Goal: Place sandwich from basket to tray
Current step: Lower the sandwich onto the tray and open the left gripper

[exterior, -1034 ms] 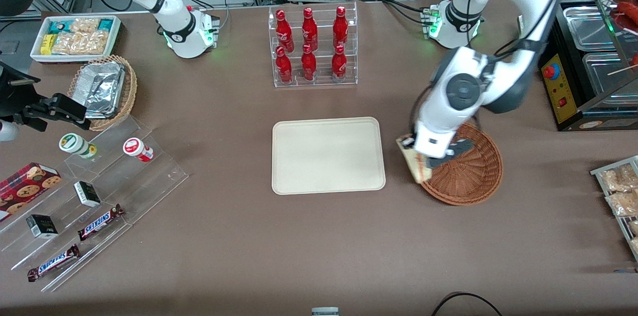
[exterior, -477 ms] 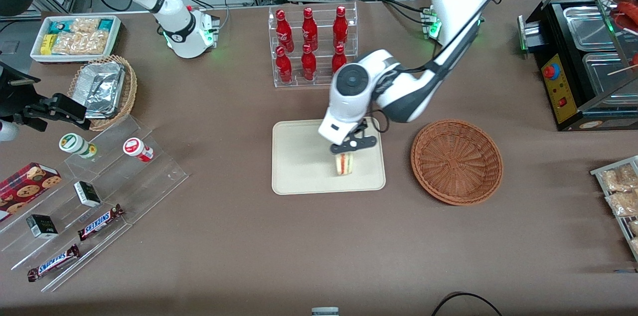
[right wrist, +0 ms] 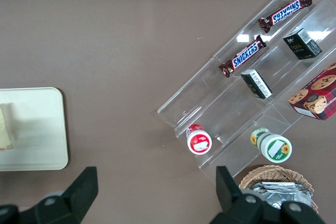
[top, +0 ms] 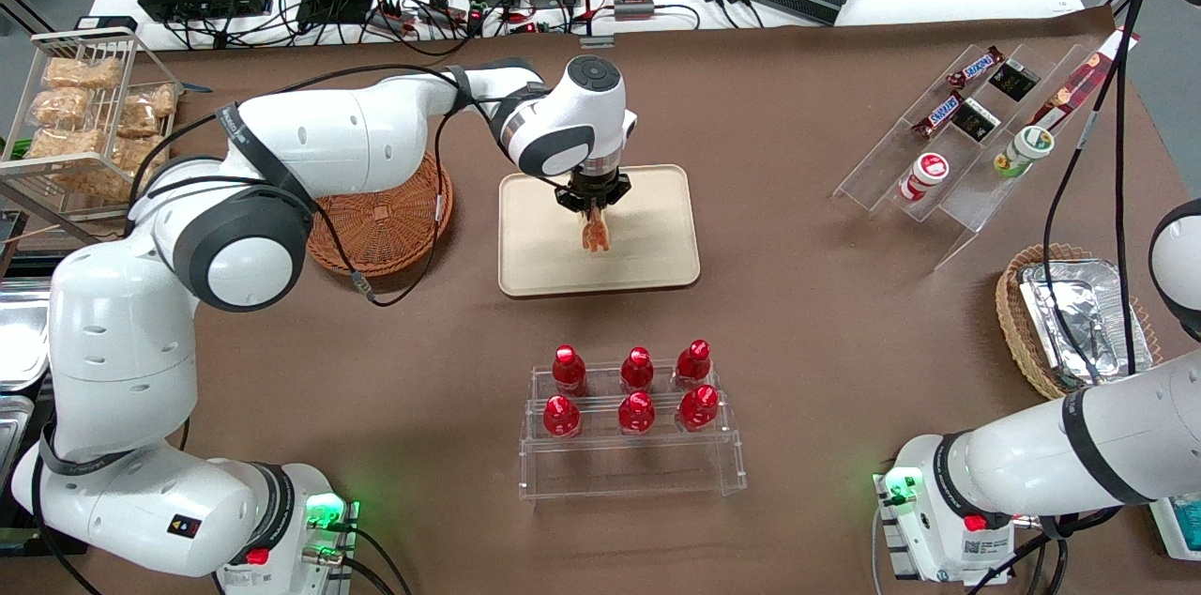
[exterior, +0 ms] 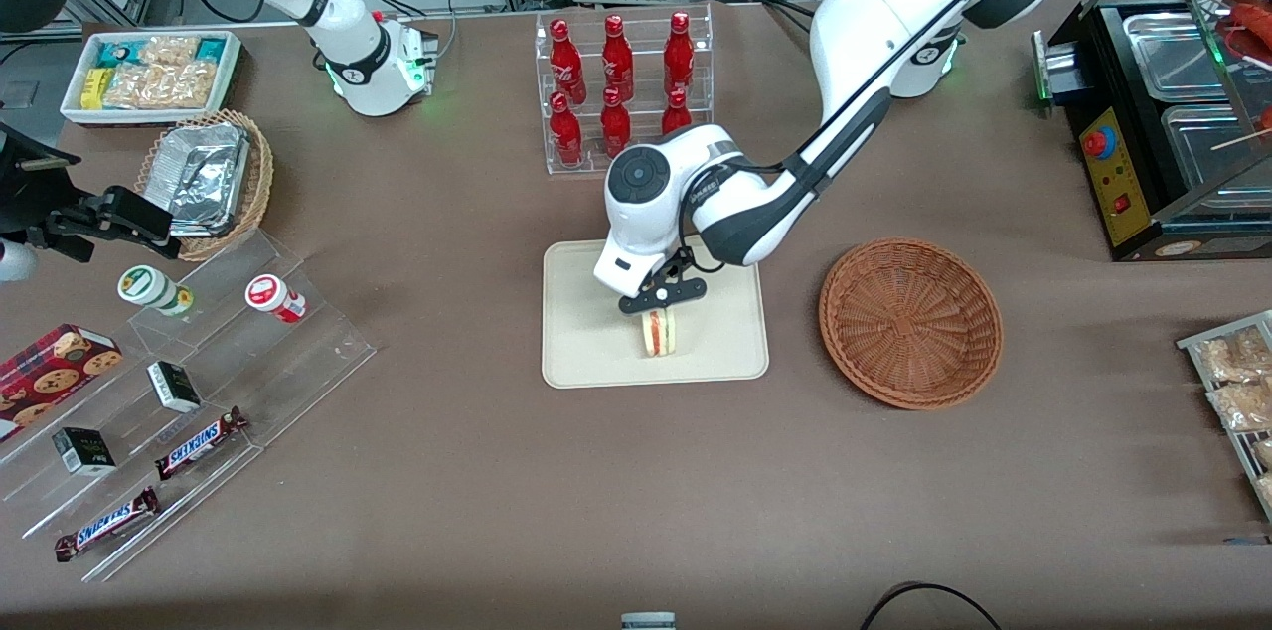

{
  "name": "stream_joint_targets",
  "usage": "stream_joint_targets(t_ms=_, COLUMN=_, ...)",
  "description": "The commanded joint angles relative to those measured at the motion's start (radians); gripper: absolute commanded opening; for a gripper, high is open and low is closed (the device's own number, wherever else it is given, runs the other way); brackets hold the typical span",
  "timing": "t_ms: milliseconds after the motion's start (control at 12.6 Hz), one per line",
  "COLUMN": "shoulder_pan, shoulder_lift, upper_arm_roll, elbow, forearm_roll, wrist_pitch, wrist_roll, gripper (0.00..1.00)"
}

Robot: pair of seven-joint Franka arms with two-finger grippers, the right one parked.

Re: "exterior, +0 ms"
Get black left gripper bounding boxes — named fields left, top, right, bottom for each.
left=621, top=247, right=709, bottom=318

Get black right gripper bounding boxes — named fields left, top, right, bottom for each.
left=0, top=121, right=185, bottom=263

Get sandwich with red filling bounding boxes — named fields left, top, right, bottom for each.
left=639, top=307, right=681, bottom=359

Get beige rectangular plastic tray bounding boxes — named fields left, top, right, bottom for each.
left=542, top=239, right=770, bottom=390

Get light wicker basket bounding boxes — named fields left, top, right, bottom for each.
left=134, top=108, right=275, bottom=263

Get brown round wicker basket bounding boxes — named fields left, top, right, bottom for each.
left=819, top=237, right=1004, bottom=410

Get tray of packaged snacks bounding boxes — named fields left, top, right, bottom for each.
left=1177, top=310, right=1272, bottom=524

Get green lid sunflower cup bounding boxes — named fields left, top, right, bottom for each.
left=117, top=265, right=195, bottom=317

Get silver foil packets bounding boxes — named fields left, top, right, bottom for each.
left=154, top=121, right=250, bottom=236

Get white rectangular snack bin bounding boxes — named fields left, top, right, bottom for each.
left=60, top=30, right=243, bottom=127

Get red chocolate chip cookie box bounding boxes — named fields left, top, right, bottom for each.
left=0, top=323, right=124, bottom=444

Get large clear cracker bag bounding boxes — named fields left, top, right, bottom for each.
left=102, top=62, right=220, bottom=110

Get small black carton box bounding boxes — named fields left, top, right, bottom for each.
left=147, top=361, right=203, bottom=413
left=52, top=426, right=117, bottom=477

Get red lid white cup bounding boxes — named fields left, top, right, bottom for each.
left=245, top=274, right=307, bottom=324

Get green snack pack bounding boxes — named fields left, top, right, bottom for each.
left=96, top=39, right=150, bottom=70

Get small clear cracker bag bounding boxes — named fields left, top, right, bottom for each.
left=139, top=34, right=200, bottom=67

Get clear acrylic stepped display rack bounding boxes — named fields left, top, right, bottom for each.
left=0, top=231, right=377, bottom=583

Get Snickers chocolate bar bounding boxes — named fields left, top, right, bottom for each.
left=54, top=486, right=161, bottom=563
left=154, top=406, right=249, bottom=482

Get clear acrylic bottle rack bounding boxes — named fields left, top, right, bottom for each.
left=535, top=4, right=715, bottom=177

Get black hot food display machine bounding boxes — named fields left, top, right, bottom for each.
left=1032, top=0, right=1272, bottom=263

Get stainless steel food pan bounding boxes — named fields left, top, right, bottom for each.
left=1123, top=11, right=1233, bottom=102
left=1161, top=103, right=1272, bottom=192

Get red sausage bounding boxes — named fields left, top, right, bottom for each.
left=1227, top=2, right=1272, bottom=50

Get black looped cable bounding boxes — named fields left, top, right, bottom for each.
left=860, top=582, right=1003, bottom=630

